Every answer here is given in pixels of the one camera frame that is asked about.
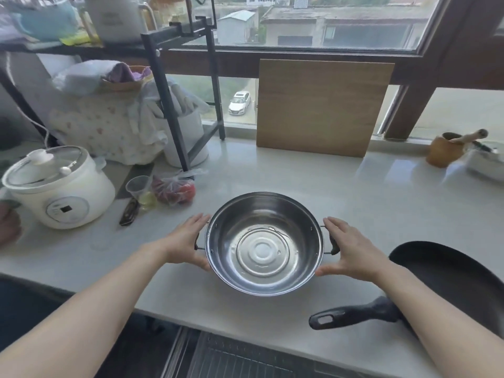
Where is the person's left hand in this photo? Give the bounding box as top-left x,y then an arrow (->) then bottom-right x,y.
163,213 -> 213,273

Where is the person's right hand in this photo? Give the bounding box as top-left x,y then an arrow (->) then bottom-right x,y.
314,216 -> 394,283

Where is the stainless steel pot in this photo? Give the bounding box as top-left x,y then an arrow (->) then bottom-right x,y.
193,191 -> 340,298

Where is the black frying pan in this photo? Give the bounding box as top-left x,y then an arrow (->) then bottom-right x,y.
308,240 -> 504,339

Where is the blue drawer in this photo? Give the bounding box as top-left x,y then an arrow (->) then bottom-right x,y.
161,325 -> 379,378

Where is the person's left forearm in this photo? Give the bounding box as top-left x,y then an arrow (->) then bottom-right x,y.
0,231 -> 178,378

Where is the person's right forearm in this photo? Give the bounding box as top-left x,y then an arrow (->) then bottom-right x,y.
376,258 -> 504,378

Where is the plastic bag of tomatoes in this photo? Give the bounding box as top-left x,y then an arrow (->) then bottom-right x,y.
151,169 -> 208,207

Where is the clear plastic cup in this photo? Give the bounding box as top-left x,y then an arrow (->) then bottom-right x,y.
125,175 -> 153,201

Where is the white cylindrical container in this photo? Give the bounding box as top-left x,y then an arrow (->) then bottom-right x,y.
161,108 -> 210,169

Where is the white slow cooker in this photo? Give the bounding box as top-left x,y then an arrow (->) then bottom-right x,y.
1,145 -> 116,230

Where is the wooden mortar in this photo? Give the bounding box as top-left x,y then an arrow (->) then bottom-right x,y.
426,132 -> 467,169

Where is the black metal rack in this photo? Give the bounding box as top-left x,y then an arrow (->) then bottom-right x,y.
0,15 -> 226,173

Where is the floral fabric cover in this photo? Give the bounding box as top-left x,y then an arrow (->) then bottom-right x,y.
47,80 -> 174,166

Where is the wooden cutting board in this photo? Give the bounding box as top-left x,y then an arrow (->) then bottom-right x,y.
256,58 -> 396,159

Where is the white ceramic bowl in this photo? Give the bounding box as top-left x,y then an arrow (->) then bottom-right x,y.
464,140 -> 504,182

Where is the dark brown framed window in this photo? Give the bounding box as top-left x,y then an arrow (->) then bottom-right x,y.
157,0 -> 504,140

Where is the wooden pestle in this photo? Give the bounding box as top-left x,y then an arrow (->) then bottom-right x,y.
448,129 -> 489,145

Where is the small woven basket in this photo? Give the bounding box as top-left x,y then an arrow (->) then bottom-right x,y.
100,66 -> 154,93

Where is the small pink bowl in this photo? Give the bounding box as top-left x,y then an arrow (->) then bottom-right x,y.
0,200 -> 23,247

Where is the blue cabinet door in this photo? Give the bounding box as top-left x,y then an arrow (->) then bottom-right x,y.
0,276 -> 182,378

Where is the lilac cloth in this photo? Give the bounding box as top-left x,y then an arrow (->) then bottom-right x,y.
104,61 -> 149,83

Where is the white folded towel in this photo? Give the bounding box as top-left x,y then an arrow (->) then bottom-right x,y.
52,60 -> 119,96

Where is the yellow green cloth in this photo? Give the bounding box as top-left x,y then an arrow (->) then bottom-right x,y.
59,30 -> 104,47

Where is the yellow orange patterned container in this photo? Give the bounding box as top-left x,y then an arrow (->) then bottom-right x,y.
149,0 -> 186,25

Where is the light blue bowl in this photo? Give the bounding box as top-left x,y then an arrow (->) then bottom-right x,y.
15,0 -> 81,41

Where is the white power cable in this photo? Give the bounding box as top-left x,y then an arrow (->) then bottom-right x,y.
12,102 -> 52,151

